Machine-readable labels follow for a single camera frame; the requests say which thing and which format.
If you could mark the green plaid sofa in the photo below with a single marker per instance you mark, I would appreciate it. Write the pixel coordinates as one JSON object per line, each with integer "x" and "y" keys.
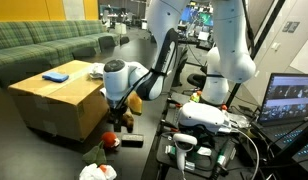
{"x": 27, "y": 43}

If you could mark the white cloth towel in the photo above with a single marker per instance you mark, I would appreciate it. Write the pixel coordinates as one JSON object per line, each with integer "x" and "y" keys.
{"x": 95, "y": 70}

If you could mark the black equipment cart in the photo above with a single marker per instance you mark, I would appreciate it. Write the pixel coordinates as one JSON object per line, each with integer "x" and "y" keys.
{"x": 207, "y": 161}

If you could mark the black office chair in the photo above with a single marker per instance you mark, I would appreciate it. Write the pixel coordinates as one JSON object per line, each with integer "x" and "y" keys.
{"x": 195, "y": 80}

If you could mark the dark wall sign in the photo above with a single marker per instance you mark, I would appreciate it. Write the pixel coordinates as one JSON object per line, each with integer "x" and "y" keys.
{"x": 290, "y": 27}

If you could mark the blue wavy sponge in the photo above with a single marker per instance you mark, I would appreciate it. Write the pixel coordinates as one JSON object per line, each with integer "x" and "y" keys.
{"x": 55, "y": 76}

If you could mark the large cardboard box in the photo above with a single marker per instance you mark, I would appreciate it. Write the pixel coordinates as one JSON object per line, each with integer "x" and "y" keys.
{"x": 60, "y": 106}

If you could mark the black open laptop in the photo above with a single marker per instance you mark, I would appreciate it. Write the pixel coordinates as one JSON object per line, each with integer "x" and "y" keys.
{"x": 287, "y": 96}

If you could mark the black diagonal pole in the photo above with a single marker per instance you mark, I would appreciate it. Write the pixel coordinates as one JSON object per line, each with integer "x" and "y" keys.
{"x": 264, "y": 36}

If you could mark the small red knob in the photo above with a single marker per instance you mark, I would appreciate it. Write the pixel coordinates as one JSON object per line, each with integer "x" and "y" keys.
{"x": 224, "y": 107}

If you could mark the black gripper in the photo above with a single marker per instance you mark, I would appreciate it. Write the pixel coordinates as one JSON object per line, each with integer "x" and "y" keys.
{"x": 116, "y": 112}

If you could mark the dark grey eraser block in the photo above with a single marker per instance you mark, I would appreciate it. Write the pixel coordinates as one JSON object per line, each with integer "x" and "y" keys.
{"x": 132, "y": 140}

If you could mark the white bag orange print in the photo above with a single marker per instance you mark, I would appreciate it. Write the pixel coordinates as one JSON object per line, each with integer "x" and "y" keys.
{"x": 95, "y": 172}

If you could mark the clear plastic bag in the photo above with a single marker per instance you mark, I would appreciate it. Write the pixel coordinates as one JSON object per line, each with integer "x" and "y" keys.
{"x": 239, "y": 120}

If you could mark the small yellow green bottle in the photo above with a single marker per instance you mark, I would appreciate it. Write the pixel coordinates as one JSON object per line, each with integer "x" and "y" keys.
{"x": 195, "y": 97}

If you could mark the white light switch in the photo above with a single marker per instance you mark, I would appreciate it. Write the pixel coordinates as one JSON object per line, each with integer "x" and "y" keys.
{"x": 275, "y": 46}

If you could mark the white VR headset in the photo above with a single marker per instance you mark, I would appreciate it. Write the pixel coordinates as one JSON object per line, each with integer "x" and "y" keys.
{"x": 200, "y": 115}

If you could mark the white VR controller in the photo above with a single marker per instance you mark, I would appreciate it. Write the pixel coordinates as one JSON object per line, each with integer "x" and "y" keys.
{"x": 182, "y": 153}

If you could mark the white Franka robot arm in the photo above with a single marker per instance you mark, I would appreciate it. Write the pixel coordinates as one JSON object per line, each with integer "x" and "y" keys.
{"x": 230, "y": 50}

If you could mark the blue lit monitor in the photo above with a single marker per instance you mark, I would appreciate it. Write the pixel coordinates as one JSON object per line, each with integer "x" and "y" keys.
{"x": 189, "y": 15}

